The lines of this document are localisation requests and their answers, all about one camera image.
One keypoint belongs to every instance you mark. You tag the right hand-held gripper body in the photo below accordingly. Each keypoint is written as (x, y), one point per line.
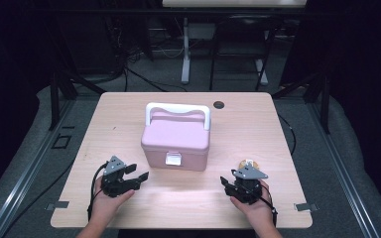
(246, 188)

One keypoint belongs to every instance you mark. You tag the metal floor rail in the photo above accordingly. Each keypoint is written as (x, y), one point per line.
(29, 172)
(344, 172)

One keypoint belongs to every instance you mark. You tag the grey table bracket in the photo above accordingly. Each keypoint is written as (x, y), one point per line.
(306, 207)
(58, 205)

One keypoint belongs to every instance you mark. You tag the white desk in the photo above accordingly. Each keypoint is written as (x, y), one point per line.
(185, 49)

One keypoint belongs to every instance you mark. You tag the person's left hand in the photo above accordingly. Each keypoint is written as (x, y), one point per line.
(107, 208)

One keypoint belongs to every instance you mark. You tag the pink plastic storage box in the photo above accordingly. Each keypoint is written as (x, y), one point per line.
(175, 135)

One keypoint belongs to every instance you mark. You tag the black chair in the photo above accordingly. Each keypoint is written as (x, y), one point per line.
(241, 29)

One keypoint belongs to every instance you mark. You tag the round orange snack packet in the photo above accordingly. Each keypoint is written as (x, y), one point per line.
(244, 163)

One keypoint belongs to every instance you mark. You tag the person's right hand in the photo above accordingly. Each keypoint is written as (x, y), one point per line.
(259, 211)

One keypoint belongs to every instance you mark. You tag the black metal stand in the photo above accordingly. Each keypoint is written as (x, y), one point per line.
(325, 105)
(54, 99)

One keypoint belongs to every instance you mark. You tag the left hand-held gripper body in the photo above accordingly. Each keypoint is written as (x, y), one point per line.
(114, 181)

